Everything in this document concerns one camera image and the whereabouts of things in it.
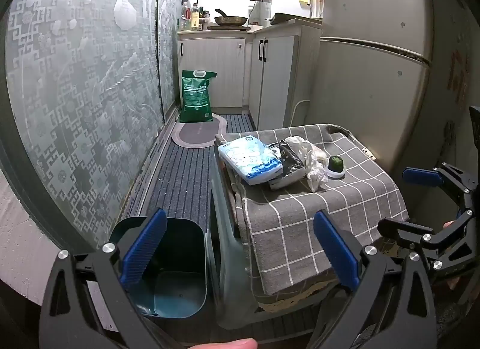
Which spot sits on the white round lid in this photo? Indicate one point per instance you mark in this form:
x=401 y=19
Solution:
x=335 y=174

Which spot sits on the translucent plastic storage box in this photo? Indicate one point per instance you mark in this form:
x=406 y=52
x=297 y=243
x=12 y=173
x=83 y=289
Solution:
x=228 y=251

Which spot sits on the patterned frosted sliding door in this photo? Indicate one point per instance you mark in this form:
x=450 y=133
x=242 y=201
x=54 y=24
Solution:
x=82 y=101
x=168 y=41

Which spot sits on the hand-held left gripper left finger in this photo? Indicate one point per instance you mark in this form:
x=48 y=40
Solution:
x=144 y=244

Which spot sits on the blue white tissue pack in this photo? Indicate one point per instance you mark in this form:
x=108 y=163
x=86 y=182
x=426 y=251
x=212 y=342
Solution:
x=247 y=158

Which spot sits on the white plastic bag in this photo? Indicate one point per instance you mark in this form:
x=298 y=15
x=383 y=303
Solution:
x=311 y=169

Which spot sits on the green fruit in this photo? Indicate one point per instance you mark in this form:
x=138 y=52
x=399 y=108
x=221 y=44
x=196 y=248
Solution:
x=335 y=164

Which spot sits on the striped grey runner rug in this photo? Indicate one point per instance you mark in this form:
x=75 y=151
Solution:
x=187 y=184

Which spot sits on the grey oval floor mat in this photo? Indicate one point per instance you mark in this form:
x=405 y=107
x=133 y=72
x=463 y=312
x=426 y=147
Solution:
x=197 y=133

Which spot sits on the dark sauce bottle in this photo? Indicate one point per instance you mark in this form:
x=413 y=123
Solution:
x=201 y=13

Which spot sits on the green rice bag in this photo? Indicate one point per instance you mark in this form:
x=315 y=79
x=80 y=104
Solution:
x=197 y=98

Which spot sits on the black snack packet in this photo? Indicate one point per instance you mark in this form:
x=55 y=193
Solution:
x=290 y=163

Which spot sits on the grey checkered cloth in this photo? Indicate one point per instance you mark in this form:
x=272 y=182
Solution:
x=337 y=203

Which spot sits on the yellow oil bottle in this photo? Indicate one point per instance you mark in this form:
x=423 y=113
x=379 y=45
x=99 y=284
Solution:
x=195 y=17

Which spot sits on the beige refrigerator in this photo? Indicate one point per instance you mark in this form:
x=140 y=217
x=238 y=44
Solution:
x=367 y=83

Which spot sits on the metal frying pan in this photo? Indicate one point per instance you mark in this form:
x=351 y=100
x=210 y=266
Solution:
x=230 y=19

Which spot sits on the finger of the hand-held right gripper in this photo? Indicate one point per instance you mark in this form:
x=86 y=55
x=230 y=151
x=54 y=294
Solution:
x=403 y=229
x=422 y=176

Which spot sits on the dark teal waste bin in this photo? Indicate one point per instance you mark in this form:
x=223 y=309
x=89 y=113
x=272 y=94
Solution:
x=180 y=259

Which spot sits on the induction hob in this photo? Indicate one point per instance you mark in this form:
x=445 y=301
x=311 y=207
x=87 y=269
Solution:
x=228 y=28

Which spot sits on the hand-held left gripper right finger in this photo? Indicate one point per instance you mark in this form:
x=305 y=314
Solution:
x=335 y=247

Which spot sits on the white kitchen cabinet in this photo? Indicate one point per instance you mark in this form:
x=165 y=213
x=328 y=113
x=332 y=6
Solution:
x=279 y=79
x=213 y=68

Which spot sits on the person's left hand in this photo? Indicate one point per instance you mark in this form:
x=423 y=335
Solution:
x=232 y=344

